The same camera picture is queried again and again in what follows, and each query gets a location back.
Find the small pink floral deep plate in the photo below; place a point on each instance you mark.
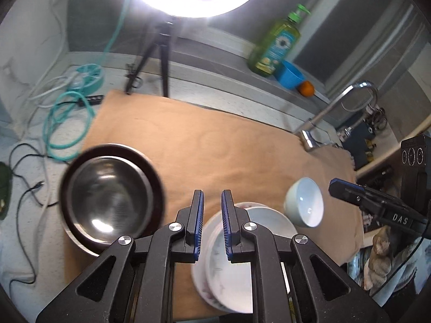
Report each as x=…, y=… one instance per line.
x=204, y=294

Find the black power strip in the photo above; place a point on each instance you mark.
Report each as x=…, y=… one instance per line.
x=94, y=98

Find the blue plastic bowl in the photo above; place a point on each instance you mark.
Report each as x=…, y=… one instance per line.
x=289, y=74

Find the black tripod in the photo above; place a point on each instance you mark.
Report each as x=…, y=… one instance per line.
x=164, y=60

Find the tan felt mat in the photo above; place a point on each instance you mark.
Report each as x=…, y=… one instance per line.
x=219, y=141

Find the small pale green bowl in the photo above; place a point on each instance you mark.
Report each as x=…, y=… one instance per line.
x=303, y=202

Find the large steel bowl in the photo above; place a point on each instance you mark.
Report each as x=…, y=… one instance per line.
x=80, y=246

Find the large pink floral deep plate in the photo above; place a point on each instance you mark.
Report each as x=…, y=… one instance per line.
x=196, y=276

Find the green detergent bottle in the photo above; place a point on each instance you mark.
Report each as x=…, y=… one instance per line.
x=272, y=47

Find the chrome faucet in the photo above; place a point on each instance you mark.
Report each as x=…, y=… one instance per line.
x=323, y=117

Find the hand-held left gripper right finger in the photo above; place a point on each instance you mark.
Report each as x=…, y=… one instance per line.
x=225, y=222

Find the dark blue container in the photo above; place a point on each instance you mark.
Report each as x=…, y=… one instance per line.
x=358, y=141

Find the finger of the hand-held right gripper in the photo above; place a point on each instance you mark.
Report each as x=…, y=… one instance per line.
x=346, y=190

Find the red bowl with steel inside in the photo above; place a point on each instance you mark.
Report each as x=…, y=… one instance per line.
x=111, y=191

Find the person's right hand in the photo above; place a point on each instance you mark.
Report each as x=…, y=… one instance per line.
x=380, y=262

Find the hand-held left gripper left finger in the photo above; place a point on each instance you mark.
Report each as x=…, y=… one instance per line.
x=198, y=222

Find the white plate with grey sprigs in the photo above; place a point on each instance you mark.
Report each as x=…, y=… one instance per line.
x=235, y=276

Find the orange fruit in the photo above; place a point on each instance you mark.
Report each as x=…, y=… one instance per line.
x=306, y=89

